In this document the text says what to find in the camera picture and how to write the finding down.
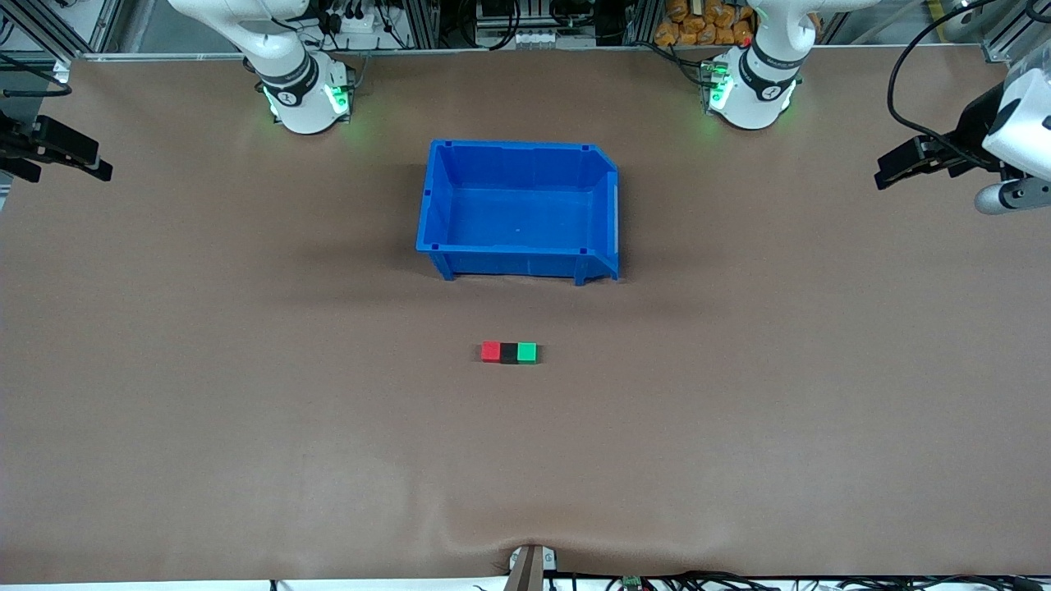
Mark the red cube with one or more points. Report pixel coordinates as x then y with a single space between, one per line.
491 352

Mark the blue plastic storage bin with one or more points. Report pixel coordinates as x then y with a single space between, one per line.
517 222

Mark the green cube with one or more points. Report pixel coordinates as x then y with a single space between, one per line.
527 352

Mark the white corner bracket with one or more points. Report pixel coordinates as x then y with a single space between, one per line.
61 71

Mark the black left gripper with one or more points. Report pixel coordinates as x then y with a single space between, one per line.
971 131

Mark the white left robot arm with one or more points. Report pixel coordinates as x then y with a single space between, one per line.
759 90

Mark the table cover cloth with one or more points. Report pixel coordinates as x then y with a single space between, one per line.
525 460

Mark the orange snack bags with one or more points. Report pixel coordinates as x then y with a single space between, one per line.
706 25

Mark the aluminium frame post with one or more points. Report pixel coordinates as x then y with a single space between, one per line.
644 20
423 25

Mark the white connector strip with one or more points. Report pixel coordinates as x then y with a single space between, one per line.
534 38

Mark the white power strip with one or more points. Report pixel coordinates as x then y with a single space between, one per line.
353 20

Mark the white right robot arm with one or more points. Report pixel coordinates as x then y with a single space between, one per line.
300 94

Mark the black cube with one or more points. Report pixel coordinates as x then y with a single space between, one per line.
509 354

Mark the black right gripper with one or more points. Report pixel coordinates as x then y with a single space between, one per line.
16 144

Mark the aluminium frame profile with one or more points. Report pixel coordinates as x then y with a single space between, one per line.
49 29
1010 33

